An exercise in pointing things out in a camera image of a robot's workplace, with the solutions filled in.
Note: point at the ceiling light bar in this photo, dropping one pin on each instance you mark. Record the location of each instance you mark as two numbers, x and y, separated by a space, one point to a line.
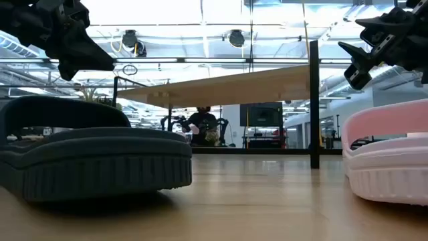
214 60

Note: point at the black aluminium table frame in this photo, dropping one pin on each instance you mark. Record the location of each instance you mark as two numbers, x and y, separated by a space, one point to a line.
267 151

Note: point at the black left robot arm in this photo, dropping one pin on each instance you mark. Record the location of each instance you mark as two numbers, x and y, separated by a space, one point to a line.
8 16

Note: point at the black monitor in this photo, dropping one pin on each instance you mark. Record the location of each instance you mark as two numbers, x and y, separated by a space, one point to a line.
261 114

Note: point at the wooden shelf with black frame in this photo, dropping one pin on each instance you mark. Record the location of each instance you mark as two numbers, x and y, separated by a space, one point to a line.
234 87

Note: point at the small background potted plant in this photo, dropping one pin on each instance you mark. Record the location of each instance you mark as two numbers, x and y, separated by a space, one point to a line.
212 137

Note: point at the black slide sandal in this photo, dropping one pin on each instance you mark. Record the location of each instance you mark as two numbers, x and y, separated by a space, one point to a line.
100 160

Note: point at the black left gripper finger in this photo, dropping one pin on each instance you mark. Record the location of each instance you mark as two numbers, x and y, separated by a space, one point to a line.
87 57
80 13

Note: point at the pink slide sandal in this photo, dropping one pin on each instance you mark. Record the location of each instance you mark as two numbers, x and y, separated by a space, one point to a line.
388 167

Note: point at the black background robot arm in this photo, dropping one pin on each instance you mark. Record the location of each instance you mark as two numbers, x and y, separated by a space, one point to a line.
223 129
174 122

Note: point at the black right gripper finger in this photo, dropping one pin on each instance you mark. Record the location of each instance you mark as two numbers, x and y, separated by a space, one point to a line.
384 25
362 67

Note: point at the person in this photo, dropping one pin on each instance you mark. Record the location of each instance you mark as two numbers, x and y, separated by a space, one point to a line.
202 125

